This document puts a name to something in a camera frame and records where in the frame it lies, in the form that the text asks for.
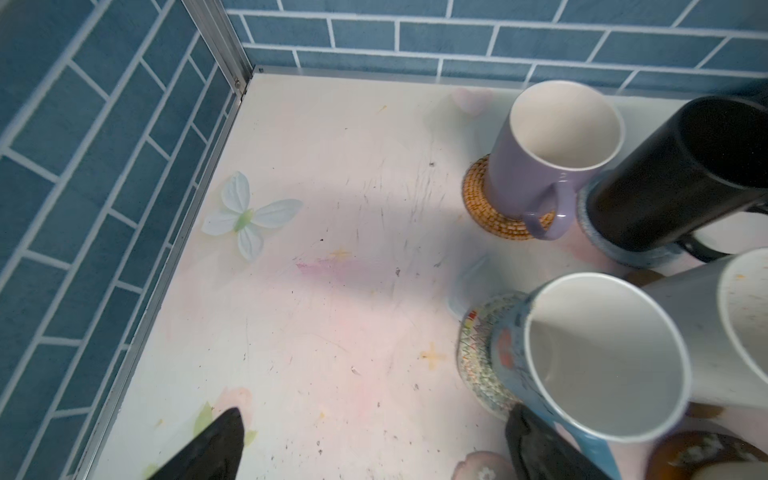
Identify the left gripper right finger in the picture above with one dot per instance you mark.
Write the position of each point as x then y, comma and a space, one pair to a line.
538, 452

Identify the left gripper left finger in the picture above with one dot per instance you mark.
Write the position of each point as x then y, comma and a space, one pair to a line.
215, 453

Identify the pink flower coaster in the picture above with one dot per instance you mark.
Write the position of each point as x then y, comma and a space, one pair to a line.
483, 465

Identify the light blue floral mug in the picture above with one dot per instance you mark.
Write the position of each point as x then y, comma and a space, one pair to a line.
598, 356

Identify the pale woven round coaster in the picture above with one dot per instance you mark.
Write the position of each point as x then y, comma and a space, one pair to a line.
473, 354

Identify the amber glossy round coaster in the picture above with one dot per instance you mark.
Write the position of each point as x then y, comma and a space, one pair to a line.
680, 455

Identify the blue woven round coaster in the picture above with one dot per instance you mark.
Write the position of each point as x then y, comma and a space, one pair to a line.
640, 260

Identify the white mug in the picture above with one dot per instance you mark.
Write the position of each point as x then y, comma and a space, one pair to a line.
746, 470
720, 309

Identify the tan rattan round coaster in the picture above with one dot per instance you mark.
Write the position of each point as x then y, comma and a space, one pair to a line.
482, 212

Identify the lilac mug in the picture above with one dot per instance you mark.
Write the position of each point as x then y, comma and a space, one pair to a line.
556, 137

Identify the black mug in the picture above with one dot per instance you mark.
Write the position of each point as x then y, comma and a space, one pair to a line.
707, 161

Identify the brown paw print coaster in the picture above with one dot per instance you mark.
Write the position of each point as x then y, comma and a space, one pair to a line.
641, 278

